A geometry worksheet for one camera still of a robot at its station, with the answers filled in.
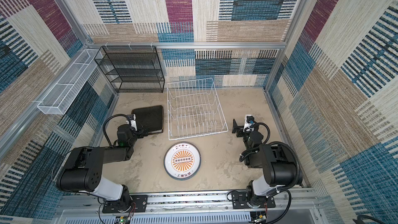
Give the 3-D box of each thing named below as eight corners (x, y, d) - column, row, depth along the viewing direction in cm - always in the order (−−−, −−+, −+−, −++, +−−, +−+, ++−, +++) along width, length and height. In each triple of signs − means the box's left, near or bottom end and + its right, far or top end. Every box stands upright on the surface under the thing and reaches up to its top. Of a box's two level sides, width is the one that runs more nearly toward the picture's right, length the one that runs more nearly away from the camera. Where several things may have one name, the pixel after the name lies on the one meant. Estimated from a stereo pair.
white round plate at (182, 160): (162, 180, 81) (161, 178, 79) (167, 144, 94) (166, 142, 92) (200, 179, 81) (200, 178, 79) (200, 144, 94) (200, 141, 91)
